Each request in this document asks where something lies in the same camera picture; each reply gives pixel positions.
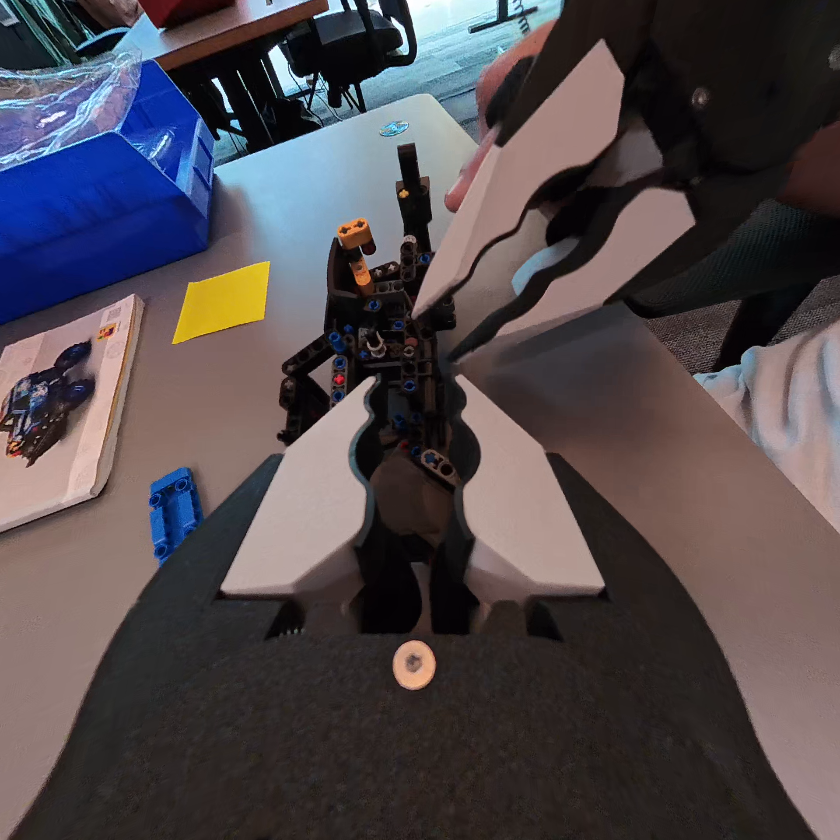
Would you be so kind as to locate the black office chair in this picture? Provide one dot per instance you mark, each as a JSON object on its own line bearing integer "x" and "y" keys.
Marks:
{"x": 354, "y": 39}

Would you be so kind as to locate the person's right forearm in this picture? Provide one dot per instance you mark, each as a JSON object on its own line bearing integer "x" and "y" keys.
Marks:
{"x": 817, "y": 177}

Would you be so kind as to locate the dark mesh chair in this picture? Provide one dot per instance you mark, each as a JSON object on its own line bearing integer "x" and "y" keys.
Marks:
{"x": 774, "y": 262}

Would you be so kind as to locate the lego instruction booklet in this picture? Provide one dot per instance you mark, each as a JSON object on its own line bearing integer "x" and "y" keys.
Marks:
{"x": 59, "y": 420}

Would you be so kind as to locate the blue lego piece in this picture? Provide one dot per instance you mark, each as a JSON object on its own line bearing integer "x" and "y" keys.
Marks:
{"x": 174, "y": 515}

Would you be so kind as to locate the person's light blue clothing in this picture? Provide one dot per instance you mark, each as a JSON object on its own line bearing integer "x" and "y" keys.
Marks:
{"x": 787, "y": 420}

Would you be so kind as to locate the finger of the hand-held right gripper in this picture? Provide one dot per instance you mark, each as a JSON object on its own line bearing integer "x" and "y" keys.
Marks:
{"x": 617, "y": 256}
{"x": 525, "y": 157}

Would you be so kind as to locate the red box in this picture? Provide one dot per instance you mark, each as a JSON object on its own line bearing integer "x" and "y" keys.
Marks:
{"x": 184, "y": 10}

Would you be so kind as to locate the dark blue chair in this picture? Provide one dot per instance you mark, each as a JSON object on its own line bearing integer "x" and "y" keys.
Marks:
{"x": 102, "y": 40}

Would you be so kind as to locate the black lego vehicle chassis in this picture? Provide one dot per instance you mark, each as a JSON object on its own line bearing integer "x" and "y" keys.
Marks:
{"x": 394, "y": 315}

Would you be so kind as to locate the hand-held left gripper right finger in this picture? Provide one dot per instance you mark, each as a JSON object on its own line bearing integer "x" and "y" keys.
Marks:
{"x": 525, "y": 525}

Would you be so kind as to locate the round blue table sticker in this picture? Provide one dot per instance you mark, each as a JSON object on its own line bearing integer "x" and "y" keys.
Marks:
{"x": 394, "y": 128}

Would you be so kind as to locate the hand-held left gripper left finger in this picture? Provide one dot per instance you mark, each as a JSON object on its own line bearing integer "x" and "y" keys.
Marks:
{"x": 302, "y": 525}

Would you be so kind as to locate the yellow sticky note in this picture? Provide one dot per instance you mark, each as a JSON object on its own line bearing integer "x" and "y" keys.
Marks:
{"x": 223, "y": 302}

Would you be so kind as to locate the person's right hand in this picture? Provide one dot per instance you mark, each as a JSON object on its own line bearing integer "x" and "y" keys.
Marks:
{"x": 508, "y": 52}

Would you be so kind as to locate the clear plastic bag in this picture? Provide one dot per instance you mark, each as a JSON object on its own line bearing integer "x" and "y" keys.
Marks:
{"x": 59, "y": 111}

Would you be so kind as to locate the brown wooden desk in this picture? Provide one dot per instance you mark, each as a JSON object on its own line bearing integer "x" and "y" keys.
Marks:
{"x": 262, "y": 26}

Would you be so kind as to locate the blue plastic bin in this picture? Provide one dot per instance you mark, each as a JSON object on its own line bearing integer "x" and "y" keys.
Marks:
{"x": 98, "y": 216}

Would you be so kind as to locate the black desk leg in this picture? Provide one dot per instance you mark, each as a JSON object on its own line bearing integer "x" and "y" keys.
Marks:
{"x": 502, "y": 16}

